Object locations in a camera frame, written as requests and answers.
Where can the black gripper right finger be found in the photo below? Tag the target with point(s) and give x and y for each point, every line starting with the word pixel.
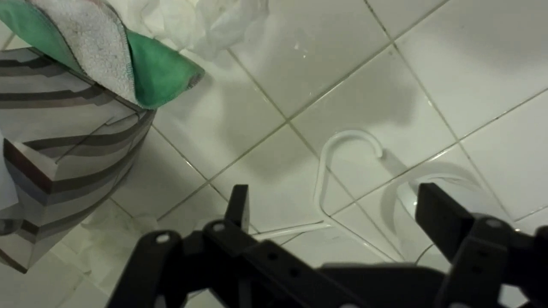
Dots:
pixel 455 227

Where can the green cleaning cloth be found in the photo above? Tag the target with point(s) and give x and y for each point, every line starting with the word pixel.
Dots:
pixel 159 73

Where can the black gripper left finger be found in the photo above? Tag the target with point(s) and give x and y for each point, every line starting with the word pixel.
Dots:
pixel 240 267

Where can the crumpled clear plastic wrap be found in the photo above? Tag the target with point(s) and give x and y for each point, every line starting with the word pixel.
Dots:
pixel 210 19

